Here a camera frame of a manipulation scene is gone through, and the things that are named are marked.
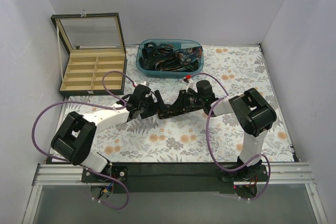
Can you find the floral patterned table mat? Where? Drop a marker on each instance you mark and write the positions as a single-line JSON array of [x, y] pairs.
[[182, 138]]

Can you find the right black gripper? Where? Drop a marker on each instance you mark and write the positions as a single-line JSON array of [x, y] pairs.
[[182, 100]]

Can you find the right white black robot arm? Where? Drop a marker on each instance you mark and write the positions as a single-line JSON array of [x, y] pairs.
[[254, 115]]

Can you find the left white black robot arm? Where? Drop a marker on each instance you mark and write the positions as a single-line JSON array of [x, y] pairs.
[[74, 138]]

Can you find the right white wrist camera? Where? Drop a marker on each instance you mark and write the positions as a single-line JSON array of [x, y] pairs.
[[190, 83]]

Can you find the aluminium frame rail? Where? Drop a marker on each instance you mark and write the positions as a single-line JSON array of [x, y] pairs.
[[288, 196]]

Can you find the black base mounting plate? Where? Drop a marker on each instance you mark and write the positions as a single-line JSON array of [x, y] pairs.
[[178, 177]]

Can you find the teal plastic bin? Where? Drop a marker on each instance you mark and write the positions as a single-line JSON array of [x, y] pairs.
[[178, 44]]

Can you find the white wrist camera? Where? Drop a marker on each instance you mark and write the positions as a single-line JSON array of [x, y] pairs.
[[190, 83], [144, 84]]

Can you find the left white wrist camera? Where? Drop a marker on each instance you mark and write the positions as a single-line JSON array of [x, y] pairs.
[[144, 84]]

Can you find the black gold floral tie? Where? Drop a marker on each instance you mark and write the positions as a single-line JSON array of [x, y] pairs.
[[168, 113]]

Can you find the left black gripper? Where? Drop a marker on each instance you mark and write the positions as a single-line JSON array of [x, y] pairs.
[[154, 102]]

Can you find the blue floral tie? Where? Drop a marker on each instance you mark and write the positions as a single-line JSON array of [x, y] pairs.
[[188, 56]]

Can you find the pile of dark ties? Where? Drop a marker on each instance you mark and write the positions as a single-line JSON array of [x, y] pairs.
[[162, 58]]

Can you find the black compartment display box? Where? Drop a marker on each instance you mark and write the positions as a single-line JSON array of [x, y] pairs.
[[97, 54]]

